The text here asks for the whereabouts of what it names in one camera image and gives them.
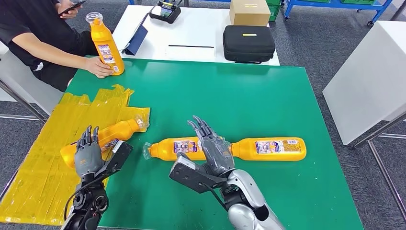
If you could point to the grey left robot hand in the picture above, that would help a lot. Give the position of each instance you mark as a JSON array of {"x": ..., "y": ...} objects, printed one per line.
[{"x": 87, "y": 155}]

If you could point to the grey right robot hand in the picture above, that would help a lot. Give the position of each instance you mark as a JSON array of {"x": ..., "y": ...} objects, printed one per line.
[{"x": 215, "y": 152}]

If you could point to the person's left hand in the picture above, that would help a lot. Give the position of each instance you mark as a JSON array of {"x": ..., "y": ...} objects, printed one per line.
[{"x": 68, "y": 12}]

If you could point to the person's right hand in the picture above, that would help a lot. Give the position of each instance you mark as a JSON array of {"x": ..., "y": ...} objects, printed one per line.
[{"x": 95, "y": 66}]

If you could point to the black phone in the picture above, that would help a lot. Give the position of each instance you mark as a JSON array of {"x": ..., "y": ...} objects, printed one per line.
[{"x": 74, "y": 5}]

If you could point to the orange detergent bottle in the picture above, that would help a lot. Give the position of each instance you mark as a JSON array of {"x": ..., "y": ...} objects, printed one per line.
[
  {"x": 106, "y": 47},
  {"x": 165, "y": 149},
  {"x": 117, "y": 131},
  {"x": 247, "y": 149}
]

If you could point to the person's right forearm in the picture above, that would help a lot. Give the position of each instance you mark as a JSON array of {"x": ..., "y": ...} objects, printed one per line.
[{"x": 47, "y": 50}]

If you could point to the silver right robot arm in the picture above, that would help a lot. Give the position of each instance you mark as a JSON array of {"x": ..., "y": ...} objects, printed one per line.
[{"x": 247, "y": 196}]

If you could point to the person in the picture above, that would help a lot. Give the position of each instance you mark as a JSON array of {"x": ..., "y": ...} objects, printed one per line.
[{"x": 25, "y": 19}]

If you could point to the blue tablet case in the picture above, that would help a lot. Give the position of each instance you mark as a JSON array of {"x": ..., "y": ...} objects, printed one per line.
[{"x": 137, "y": 41}]

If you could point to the green table mat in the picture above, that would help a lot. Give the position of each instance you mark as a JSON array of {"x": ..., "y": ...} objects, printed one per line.
[{"x": 238, "y": 104}]

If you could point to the yellow taped plastic sheet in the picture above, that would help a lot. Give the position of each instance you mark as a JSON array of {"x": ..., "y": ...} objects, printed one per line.
[{"x": 31, "y": 190}]

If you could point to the white seat with metal legs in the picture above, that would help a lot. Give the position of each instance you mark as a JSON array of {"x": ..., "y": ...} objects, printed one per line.
[{"x": 22, "y": 82}]

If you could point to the black remote controller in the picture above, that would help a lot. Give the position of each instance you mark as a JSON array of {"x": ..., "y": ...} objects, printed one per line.
[{"x": 165, "y": 12}]

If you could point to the black strip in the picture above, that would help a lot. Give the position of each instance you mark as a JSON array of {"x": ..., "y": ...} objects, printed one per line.
[{"x": 190, "y": 46}]

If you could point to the black carrying case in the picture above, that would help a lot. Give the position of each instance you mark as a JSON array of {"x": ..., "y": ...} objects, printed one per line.
[{"x": 249, "y": 46}]

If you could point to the cardboard box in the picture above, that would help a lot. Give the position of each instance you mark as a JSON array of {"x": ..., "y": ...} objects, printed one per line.
[{"x": 250, "y": 14}]

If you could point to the green plastic crate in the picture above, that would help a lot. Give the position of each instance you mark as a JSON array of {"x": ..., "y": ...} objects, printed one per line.
[
  {"x": 314, "y": 1},
  {"x": 274, "y": 11},
  {"x": 358, "y": 1}
]

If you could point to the white table with metal legs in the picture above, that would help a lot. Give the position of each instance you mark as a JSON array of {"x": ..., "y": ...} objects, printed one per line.
[{"x": 364, "y": 85}]

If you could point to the blue wheeled rack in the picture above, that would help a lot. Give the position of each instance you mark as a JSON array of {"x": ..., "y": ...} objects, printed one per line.
[{"x": 336, "y": 5}]

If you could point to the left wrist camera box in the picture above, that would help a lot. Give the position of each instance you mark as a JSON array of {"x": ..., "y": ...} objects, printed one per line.
[{"x": 117, "y": 155}]

